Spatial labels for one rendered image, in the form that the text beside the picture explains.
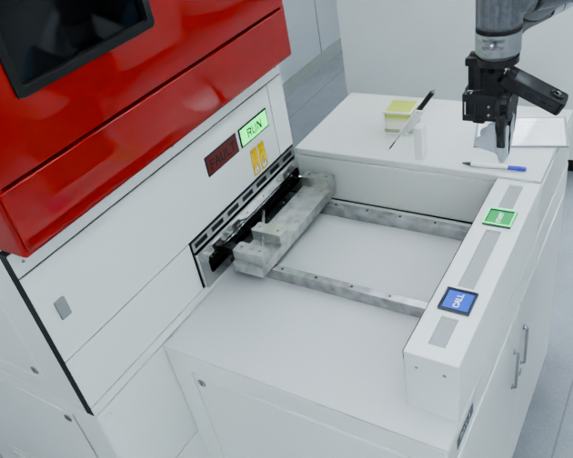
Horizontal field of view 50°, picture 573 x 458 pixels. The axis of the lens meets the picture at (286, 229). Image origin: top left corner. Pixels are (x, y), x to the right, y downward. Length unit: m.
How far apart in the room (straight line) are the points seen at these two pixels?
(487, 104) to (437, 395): 0.51
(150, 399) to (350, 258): 0.55
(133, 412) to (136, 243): 0.36
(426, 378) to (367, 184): 0.66
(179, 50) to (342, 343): 0.64
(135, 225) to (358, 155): 0.61
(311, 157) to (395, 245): 0.34
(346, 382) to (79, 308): 0.51
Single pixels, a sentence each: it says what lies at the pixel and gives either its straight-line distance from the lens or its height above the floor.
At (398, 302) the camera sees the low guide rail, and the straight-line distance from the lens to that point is 1.28.
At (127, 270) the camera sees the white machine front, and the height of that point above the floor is 1.04.
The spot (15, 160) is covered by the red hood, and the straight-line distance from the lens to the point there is 0.97.
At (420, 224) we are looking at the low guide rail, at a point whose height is 0.85.
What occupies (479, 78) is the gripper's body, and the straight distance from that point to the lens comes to 1.15.
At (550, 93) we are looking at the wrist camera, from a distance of 1.15.
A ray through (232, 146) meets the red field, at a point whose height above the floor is 1.10.
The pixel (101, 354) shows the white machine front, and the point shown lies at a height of 0.93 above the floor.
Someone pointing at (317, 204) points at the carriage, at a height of 0.88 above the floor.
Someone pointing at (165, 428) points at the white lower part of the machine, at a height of 0.63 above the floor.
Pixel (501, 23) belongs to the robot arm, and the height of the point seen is 1.37.
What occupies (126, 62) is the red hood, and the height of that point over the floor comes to 1.41.
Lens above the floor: 1.73
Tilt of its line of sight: 35 degrees down
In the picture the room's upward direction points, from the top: 12 degrees counter-clockwise
